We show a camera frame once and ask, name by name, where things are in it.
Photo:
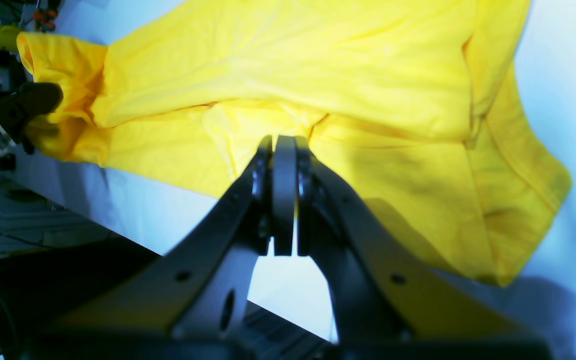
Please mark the orange T-shirt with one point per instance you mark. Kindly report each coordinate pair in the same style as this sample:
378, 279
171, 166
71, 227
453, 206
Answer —
414, 103

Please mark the right gripper view finger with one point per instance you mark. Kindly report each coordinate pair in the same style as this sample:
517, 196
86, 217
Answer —
387, 304
188, 304

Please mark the image-left right gripper dark finger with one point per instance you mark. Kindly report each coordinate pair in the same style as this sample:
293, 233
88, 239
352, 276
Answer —
30, 100

